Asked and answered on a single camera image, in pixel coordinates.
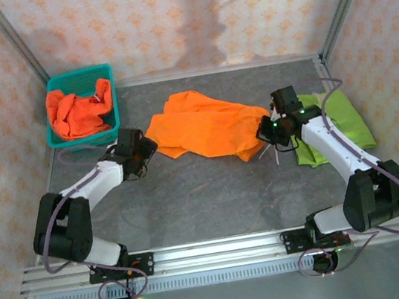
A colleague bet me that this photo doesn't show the light orange shorts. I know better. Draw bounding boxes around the light orange shorts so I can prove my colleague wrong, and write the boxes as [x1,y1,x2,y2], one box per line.
[138,78,282,184]

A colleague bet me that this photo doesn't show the red-orange shorts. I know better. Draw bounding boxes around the red-orange shorts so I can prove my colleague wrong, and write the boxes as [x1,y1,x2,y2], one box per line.
[42,77,120,144]

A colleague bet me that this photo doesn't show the lime green shorts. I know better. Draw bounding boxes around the lime green shorts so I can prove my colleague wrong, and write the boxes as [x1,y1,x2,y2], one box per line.
[285,84,380,170]

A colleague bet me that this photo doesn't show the teal plastic basket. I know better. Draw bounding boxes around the teal plastic basket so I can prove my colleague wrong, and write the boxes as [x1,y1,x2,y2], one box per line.
[36,62,125,157]

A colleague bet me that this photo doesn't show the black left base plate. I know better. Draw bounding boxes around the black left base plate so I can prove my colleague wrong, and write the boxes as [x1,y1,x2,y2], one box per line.
[87,251,157,286]

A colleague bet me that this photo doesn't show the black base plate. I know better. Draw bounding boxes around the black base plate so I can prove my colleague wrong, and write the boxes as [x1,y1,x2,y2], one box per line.
[87,251,157,286]
[279,228,315,257]

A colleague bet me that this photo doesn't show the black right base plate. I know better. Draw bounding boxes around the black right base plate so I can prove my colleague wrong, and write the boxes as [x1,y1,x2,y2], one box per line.
[279,228,315,257]

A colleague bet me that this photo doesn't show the aluminium frame post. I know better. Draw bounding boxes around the aluminium frame post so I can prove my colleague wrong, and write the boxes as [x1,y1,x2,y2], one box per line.
[310,0,392,65]
[0,0,52,90]

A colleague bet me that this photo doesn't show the aluminium mounting rail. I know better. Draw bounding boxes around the aluminium mounting rail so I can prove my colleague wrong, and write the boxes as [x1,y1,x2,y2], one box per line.
[16,211,399,298]

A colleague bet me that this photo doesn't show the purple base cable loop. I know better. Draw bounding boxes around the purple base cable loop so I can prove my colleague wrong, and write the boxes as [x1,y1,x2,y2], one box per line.
[95,265,150,299]
[296,244,341,280]

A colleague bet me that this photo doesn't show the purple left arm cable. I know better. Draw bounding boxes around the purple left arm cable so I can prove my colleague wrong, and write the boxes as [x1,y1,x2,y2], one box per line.
[22,138,144,292]

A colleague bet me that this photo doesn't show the grey slotted cable duct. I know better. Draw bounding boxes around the grey slotted cable duct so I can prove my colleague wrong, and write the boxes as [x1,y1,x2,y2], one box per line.
[37,251,353,299]

